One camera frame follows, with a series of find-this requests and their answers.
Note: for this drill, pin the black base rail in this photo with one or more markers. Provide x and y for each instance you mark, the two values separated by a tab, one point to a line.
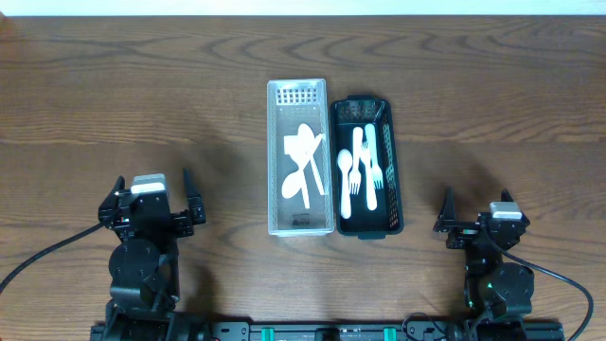
129	329

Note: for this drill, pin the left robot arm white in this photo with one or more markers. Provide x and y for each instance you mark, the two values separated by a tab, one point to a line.
144	268

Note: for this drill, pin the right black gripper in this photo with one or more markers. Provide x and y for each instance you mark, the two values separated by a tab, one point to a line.
447	221

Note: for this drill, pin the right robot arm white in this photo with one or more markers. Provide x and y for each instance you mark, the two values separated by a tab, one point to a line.
498	293

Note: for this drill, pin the white plastic fork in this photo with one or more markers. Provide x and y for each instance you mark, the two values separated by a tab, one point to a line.
355	175
370	193
371	142

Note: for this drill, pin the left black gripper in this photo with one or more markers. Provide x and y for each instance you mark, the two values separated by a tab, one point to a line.
181	226

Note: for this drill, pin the white plastic spoon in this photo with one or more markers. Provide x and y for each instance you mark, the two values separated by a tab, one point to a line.
311	142
344	163
301	162
290	186
291	145

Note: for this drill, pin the clear perforated plastic basket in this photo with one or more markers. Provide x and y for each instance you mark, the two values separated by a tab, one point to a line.
289	104

